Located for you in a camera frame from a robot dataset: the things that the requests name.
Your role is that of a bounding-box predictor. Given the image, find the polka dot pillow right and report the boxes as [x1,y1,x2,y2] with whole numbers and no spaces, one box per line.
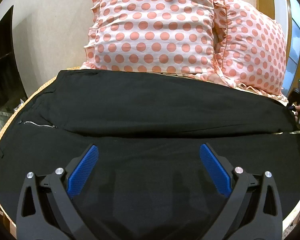
[213,0,288,105]

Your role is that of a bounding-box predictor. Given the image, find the dark furniture by wall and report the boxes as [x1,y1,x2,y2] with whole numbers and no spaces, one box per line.
[0,7,27,113]

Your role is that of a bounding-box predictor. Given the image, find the black pants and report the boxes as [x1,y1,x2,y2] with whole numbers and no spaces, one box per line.
[0,69,300,240]

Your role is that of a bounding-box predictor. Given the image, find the window with wooden frame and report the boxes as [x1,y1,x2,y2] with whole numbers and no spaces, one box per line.
[256,0,300,96]

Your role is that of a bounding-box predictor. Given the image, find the polka dot pillow left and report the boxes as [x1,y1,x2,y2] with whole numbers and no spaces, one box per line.
[82,0,215,79]

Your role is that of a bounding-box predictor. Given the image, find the cream patterned bed sheet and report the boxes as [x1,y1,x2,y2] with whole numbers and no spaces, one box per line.
[0,65,300,240]

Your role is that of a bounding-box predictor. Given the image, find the polka dot pillow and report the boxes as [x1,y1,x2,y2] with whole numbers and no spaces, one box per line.
[213,0,288,105]
[82,0,215,79]

